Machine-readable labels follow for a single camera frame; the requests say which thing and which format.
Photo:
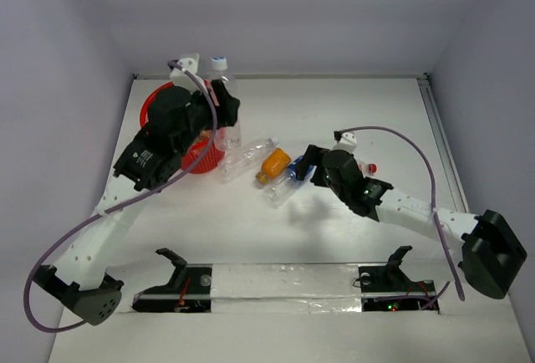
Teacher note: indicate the silver tape strip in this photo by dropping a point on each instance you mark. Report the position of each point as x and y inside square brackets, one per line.
[285, 289]

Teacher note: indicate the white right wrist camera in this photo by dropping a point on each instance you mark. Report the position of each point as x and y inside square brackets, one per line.
[344, 141]

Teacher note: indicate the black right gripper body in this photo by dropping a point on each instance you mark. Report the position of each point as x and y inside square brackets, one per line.
[321, 177]

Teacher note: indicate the clear bottle red cap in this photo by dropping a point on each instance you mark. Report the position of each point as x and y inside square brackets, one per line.
[367, 169]

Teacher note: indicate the large blue label clear bottle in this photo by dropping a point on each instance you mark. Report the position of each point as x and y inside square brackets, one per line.
[228, 138]

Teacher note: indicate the clear plastic bottle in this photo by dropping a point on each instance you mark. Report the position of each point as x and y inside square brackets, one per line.
[239, 160]

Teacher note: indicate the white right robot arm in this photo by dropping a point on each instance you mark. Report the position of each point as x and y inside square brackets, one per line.
[483, 247]

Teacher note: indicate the short orange juice bottle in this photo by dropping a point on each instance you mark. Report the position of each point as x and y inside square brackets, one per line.
[273, 166]

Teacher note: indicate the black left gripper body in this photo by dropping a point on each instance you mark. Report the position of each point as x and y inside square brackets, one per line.
[226, 102]

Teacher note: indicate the small blue label bottle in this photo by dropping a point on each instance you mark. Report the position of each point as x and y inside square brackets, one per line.
[292, 169]

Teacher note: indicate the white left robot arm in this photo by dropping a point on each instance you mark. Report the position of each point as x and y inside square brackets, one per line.
[176, 118]

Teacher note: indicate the aluminium table edge rail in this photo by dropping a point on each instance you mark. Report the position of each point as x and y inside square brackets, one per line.
[448, 165]

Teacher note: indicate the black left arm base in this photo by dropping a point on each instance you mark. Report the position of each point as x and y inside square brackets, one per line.
[188, 289]

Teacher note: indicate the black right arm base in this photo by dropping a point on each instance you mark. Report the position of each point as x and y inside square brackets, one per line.
[385, 288]

